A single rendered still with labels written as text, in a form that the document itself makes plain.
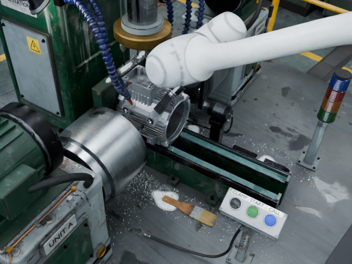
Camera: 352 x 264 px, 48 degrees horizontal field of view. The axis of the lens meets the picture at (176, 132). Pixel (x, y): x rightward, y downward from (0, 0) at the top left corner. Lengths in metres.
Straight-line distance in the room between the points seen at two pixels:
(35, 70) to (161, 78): 0.64
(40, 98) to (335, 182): 1.13
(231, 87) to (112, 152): 0.79
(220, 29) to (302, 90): 1.09
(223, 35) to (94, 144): 0.45
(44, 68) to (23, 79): 0.16
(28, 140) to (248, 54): 0.49
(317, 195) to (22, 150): 1.06
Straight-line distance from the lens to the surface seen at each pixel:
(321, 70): 3.72
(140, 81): 1.38
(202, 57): 0.89
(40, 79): 1.45
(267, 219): 1.09
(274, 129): 1.76
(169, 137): 1.44
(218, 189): 1.40
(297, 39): 0.87
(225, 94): 1.80
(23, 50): 1.43
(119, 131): 1.16
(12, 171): 0.87
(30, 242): 0.94
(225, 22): 1.01
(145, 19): 1.22
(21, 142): 0.89
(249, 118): 1.79
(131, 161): 1.17
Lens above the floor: 1.93
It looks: 43 degrees down
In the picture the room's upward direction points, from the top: 4 degrees clockwise
